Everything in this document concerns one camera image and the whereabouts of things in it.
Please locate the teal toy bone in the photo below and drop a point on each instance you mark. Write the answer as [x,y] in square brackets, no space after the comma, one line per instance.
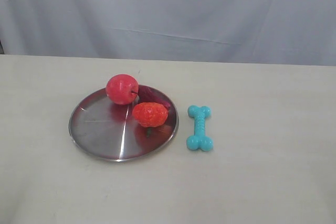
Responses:
[199,140]

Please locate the orange-red toy strawberry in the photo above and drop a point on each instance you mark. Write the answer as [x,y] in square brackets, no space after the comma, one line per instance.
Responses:
[150,114]

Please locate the red apple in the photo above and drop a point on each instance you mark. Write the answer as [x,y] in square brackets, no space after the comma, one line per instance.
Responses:
[122,89]

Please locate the round stainless steel plate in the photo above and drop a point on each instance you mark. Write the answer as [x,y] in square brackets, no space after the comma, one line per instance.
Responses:
[108,131]

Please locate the white backdrop cloth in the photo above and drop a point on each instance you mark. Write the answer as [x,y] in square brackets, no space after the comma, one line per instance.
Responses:
[298,32]

